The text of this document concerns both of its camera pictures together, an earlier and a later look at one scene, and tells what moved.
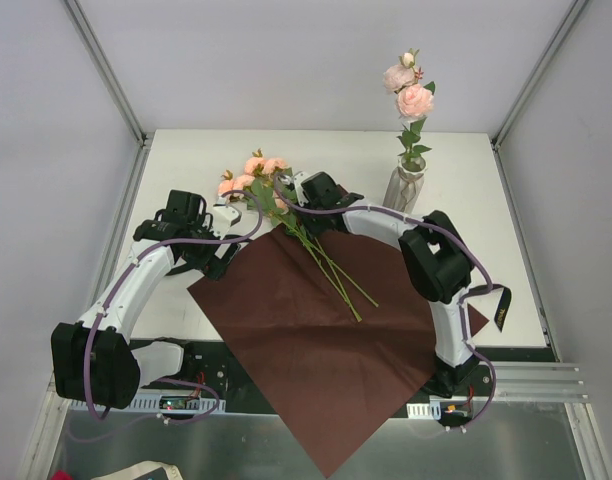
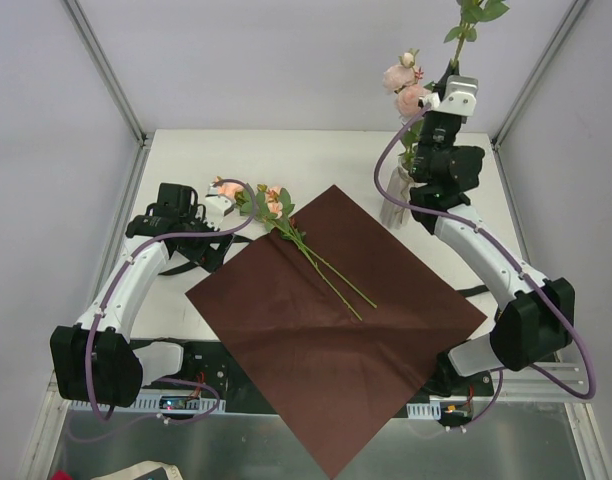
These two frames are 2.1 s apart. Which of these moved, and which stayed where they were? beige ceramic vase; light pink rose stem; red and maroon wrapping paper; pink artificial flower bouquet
Moved: pink artificial flower bouquet
Stayed: light pink rose stem; red and maroon wrapping paper; beige ceramic vase
